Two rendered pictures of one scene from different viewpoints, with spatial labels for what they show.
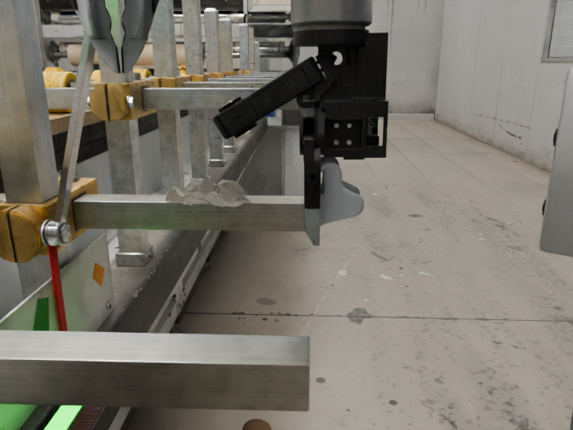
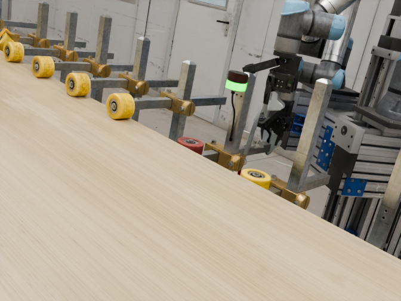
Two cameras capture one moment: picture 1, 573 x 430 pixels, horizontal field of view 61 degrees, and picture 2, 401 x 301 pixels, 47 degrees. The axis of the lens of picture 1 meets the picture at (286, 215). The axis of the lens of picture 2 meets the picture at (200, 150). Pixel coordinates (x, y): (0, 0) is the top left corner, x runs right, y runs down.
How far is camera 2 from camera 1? 146 cm
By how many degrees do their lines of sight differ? 49
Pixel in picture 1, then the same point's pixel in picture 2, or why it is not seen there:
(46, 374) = (307, 185)
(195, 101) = (197, 103)
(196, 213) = (252, 150)
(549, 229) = (351, 150)
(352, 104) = (289, 119)
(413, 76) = not seen: outside the picture
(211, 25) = (74, 21)
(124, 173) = (180, 134)
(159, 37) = (143, 62)
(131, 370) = (315, 181)
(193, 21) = (107, 36)
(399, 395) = not seen: hidden behind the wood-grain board
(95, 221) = not seen: hidden behind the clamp
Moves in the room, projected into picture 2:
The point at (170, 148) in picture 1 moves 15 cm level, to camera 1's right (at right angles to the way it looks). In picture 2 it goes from (136, 114) to (164, 111)
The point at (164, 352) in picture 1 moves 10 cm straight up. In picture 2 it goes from (316, 178) to (324, 149)
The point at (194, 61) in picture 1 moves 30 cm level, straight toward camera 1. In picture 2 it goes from (104, 57) to (163, 76)
